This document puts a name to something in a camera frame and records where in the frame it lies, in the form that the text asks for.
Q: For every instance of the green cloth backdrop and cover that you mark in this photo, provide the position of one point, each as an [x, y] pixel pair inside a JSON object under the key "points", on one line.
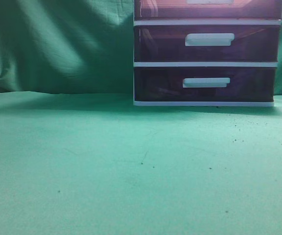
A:
{"points": [[78, 158]]}

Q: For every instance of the white plastic drawer cabinet frame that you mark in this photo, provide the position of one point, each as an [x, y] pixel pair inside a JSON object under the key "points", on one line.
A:
{"points": [[203, 82]]}

